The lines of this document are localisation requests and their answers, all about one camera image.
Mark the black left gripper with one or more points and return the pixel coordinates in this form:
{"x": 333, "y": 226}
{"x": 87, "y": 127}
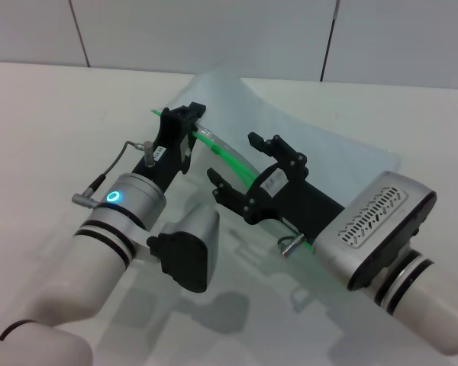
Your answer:
{"x": 168, "y": 160}

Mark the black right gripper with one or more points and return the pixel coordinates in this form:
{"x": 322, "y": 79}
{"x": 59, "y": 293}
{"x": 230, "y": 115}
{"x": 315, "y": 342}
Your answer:
{"x": 301, "y": 206}

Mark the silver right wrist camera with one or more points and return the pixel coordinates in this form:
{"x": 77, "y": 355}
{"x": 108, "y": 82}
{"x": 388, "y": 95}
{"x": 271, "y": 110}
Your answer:
{"x": 378, "y": 225}

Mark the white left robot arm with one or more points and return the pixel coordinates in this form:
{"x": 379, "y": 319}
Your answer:
{"x": 80, "y": 274}

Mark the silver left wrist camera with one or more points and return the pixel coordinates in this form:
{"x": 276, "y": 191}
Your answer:
{"x": 194, "y": 248}

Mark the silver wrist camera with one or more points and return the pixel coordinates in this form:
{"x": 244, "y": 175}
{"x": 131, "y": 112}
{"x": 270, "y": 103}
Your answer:
{"x": 378, "y": 225}
{"x": 194, "y": 248}

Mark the transparent green-zip document bag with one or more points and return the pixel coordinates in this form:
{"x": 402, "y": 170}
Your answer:
{"x": 313, "y": 133}

